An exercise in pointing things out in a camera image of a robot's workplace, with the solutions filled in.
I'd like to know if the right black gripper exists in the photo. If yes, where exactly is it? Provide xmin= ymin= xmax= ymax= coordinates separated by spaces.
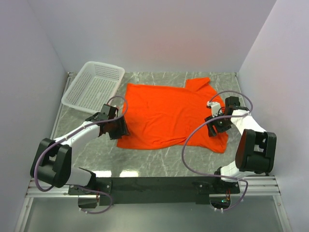
xmin=205 ymin=111 xmax=233 ymax=137

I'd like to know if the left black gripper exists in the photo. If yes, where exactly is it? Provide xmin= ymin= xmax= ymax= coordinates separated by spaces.
xmin=108 ymin=115 xmax=130 ymax=140

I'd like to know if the orange t shirt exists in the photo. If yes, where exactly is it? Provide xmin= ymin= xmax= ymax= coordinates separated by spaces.
xmin=117 ymin=77 xmax=224 ymax=150

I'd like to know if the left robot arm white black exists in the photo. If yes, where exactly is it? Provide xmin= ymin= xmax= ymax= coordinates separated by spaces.
xmin=30 ymin=104 xmax=129 ymax=194

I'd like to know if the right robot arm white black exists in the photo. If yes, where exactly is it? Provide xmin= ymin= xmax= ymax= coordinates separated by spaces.
xmin=205 ymin=96 xmax=277 ymax=193

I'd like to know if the white perforated plastic basket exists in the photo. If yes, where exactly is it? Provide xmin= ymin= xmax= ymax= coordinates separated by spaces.
xmin=61 ymin=61 xmax=125 ymax=114

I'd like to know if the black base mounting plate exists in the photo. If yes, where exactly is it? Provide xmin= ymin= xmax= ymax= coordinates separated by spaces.
xmin=68 ymin=176 xmax=240 ymax=209

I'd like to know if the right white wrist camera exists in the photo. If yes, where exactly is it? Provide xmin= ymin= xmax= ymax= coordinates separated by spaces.
xmin=207 ymin=101 xmax=222 ymax=117

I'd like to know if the aluminium extrusion rail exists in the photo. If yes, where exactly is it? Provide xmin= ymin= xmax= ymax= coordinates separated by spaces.
xmin=15 ymin=72 xmax=292 ymax=232

